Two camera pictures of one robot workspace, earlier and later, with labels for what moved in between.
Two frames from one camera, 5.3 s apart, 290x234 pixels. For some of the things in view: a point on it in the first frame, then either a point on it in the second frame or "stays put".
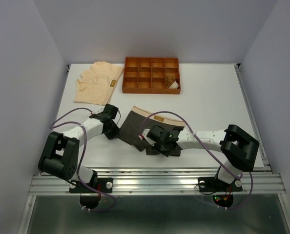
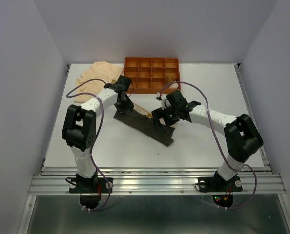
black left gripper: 113,135 to 129,105
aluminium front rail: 163,181 stays put
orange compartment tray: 147,75 stays put
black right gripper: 166,153 to 158,113
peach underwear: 95,85 stays put
